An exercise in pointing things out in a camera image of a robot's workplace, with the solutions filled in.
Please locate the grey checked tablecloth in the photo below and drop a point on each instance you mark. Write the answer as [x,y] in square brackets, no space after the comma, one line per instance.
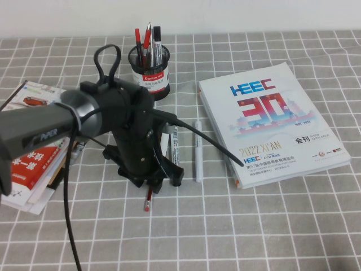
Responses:
[253,226]

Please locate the black mesh pen holder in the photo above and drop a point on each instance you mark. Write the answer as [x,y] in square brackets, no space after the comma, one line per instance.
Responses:
[160,90]

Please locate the white paint pen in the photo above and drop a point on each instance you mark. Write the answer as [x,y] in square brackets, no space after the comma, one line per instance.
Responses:
[198,158]

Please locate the white HEEC catalogue book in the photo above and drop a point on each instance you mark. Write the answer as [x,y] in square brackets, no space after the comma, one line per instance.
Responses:
[268,135]

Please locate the stack of maps and brochures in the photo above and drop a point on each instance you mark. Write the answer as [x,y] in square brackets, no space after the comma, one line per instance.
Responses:
[34,169]

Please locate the white book with orange edge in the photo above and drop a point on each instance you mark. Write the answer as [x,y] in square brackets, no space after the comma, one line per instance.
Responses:
[237,184]

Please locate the red pencil with eraser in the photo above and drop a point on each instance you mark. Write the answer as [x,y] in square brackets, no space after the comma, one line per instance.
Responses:
[147,201]

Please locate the black-capped labelled marker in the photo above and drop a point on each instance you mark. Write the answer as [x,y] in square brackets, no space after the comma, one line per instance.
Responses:
[175,146]
[156,34]

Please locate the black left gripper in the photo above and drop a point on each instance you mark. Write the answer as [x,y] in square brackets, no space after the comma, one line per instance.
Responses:
[136,155]

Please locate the white marker with black caps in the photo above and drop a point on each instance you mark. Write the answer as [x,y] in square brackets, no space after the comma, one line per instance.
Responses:
[164,144]

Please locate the thin red-capped pen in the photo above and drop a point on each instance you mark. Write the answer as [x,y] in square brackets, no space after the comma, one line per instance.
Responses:
[137,35]

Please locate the silver ballpoint pen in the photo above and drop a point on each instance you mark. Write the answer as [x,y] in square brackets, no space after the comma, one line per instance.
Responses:
[149,26]

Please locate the brochure with brown photo cover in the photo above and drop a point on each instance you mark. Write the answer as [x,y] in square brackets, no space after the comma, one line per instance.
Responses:
[57,178]

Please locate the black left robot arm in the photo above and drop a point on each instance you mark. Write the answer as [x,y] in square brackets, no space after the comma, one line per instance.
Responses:
[42,124]

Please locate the white AgileX brochure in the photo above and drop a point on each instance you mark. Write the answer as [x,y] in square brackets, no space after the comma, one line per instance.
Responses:
[17,197]

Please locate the red-capped pen with clip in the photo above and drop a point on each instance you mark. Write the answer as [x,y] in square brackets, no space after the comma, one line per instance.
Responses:
[147,39]

